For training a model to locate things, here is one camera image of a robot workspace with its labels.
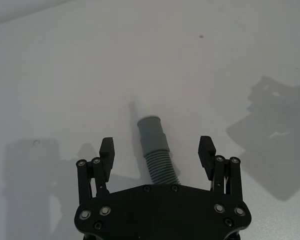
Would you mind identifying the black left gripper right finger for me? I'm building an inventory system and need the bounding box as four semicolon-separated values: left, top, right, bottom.
197;135;244;201

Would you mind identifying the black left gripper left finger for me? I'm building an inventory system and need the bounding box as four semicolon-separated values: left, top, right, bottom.
75;136;116;205

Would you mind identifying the grey ribbed hose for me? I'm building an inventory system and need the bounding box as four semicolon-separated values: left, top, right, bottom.
136;114;184;187

